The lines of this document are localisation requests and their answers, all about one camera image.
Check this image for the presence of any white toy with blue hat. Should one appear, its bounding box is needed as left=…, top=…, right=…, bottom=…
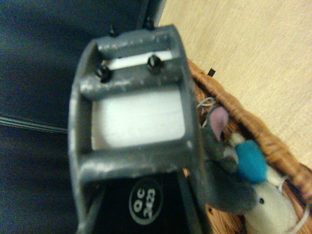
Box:
left=229, top=133, right=312, bottom=234

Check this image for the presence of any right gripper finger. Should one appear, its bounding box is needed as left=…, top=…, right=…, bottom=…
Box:
left=66, top=23, right=209, bottom=234

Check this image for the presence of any curtain stand pole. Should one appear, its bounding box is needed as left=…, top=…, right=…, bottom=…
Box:
left=0, top=116, right=68, bottom=134

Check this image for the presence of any brown wicker basket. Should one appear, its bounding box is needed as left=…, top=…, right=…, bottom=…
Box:
left=181, top=58, right=312, bottom=234

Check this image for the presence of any grey mouse toy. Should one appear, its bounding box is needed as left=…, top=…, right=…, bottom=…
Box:
left=198, top=106, right=256, bottom=218

